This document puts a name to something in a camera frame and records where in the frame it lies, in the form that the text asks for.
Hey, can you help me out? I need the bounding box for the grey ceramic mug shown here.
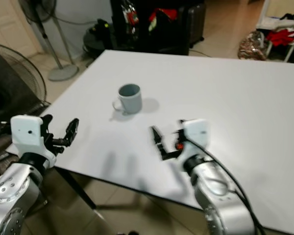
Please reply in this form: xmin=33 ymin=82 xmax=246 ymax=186
xmin=113 ymin=83 xmax=142 ymax=115

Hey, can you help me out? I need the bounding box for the large black floor fan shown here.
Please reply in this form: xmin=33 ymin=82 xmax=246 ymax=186
xmin=0 ymin=43 xmax=50 ymax=147

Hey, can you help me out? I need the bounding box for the black table leg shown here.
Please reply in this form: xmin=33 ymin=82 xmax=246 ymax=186
xmin=56 ymin=168 xmax=97 ymax=211

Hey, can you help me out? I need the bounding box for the black backpack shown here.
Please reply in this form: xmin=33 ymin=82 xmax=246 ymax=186
xmin=83 ymin=20 xmax=114 ymax=60

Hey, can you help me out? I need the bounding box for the black cabinet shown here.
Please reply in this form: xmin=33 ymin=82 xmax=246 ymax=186
xmin=110 ymin=0 xmax=190 ymax=55

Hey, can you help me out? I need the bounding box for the dark hard-shell suitcase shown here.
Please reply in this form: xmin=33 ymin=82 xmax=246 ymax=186
xmin=181 ymin=1 xmax=207 ymax=47

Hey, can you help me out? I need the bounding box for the brown patterned bag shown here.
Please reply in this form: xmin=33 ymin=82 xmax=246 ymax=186
xmin=237 ymin=30 xmax=268 ymax=61

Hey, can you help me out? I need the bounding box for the beige panelled door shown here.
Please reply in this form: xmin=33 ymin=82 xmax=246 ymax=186
xmin=0 ymin=0 xmax=43 ymax=47

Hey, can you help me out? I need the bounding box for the red cloth with green tag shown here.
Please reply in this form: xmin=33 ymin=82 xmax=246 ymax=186
xmin=148 ymin=7 xmax=178 ymax=30

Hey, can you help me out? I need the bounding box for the red and white hanging bag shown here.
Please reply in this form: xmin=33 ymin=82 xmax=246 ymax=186
xmin=120 ymin=0 xmax=139 ymax=28

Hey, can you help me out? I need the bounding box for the crumpled red cloth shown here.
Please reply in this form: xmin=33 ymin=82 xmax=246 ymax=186
xmin=266 ymin=28 xmax=294 ymax=47

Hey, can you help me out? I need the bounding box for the white rack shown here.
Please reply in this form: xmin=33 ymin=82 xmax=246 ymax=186
xmin=256 ymin=12 xmax=294 ymax=63

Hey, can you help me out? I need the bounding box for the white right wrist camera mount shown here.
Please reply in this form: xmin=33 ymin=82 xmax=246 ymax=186
xmin=181 ymin=119 xmax=209 ymax=165

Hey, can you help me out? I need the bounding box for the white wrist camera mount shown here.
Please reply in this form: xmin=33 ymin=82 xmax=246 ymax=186
xmin=10 ymin=115 xmax=57 ymax=165
xmin=181 ymin=119 xmax=209 ymax=165

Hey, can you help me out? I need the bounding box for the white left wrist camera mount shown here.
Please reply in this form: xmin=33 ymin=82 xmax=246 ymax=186
xmin=10 ymin=115 xmax=57 ymax=165

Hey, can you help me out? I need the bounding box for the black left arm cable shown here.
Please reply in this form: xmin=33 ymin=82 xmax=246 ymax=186
xmin=0 ymin=120 xmax=15 ymax=147

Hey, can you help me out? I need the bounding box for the grey pedestal fan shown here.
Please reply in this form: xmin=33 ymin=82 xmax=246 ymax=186
xmin=18 ymin=0 xmax=79 ymax=82

